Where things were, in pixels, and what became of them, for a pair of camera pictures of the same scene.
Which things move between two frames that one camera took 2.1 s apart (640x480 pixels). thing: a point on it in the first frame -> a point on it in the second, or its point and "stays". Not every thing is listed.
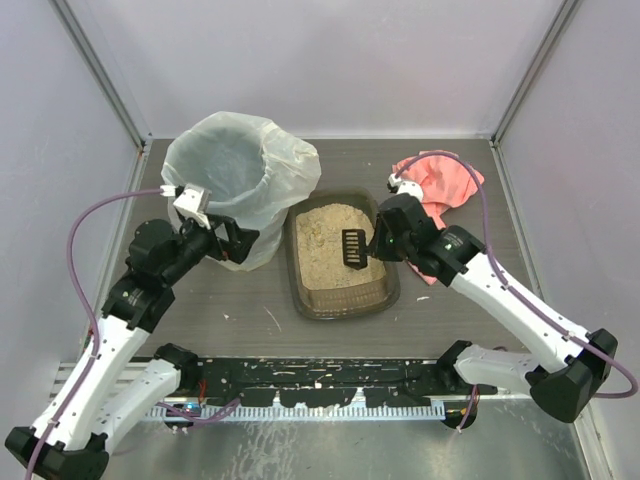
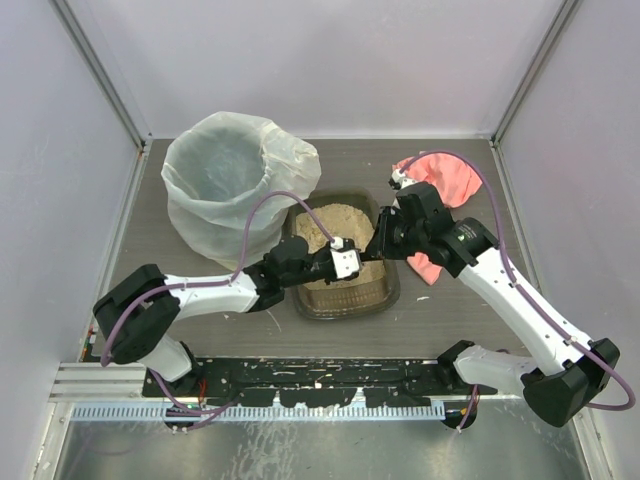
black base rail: [329, 382] stays
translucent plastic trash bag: [252, 168] stays
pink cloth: [446, 180] stays
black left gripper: [223, 237] -> [327, 263]
